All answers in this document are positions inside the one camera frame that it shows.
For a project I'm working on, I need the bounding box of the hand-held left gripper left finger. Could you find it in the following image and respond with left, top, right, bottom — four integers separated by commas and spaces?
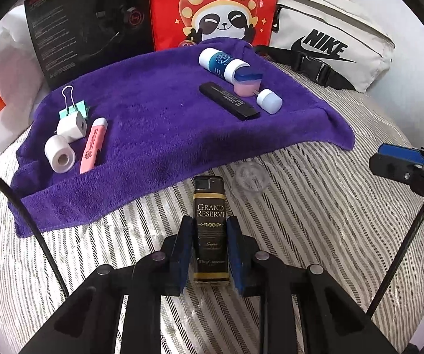
20, 216, 194, 354

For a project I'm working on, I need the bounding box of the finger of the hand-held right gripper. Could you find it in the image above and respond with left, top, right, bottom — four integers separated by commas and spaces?
368, 154, 423, 188
377, 143, 424, 166

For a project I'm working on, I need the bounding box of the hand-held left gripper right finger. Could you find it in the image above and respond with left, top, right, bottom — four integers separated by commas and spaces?
227, 216, 399, 354

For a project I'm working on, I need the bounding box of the black gold lighter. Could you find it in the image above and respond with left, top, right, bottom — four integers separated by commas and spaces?
192, 175, 231, 284

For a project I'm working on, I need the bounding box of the pink highlighter pen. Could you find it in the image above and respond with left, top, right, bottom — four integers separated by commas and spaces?
79, 117, 108, 175

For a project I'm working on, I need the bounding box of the black rectangular stick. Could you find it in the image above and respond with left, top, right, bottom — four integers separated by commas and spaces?
199, 82, 261, 121

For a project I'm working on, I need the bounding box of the white tape roll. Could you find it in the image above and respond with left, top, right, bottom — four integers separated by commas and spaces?
44, 135, 74, 173

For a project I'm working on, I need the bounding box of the white charger plug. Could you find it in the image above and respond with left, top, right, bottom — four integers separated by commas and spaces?
56, 114, 88, 144

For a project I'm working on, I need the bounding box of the pink jar blue lid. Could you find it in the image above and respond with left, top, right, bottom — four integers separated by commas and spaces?
233, 70, 262, 98

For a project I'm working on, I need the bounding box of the clear plastic cap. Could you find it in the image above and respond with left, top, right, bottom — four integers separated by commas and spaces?
233, 162, 269, 197

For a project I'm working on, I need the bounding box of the purple towel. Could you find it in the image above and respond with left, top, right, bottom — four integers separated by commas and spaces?
11, 37, 356, 238

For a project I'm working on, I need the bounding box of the white waist bag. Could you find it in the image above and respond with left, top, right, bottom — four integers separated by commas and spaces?
254, 0, 397, 93

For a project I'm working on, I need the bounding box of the green binder clip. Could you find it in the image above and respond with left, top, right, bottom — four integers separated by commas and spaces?
59, 86, 91, 122

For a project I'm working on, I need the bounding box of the blue white bottle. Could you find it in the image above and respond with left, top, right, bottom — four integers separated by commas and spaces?
198, 47, 251, 82

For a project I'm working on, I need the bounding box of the red panda gift bag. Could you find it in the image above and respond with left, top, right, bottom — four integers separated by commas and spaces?
149, 0, 281, 52

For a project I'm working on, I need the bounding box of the black printed carton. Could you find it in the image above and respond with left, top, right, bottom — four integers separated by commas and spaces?
24, 0, 157, 91

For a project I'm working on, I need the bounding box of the black cable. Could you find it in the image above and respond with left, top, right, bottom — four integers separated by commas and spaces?
0, 160, 72, 301
365, 162, 424, 319

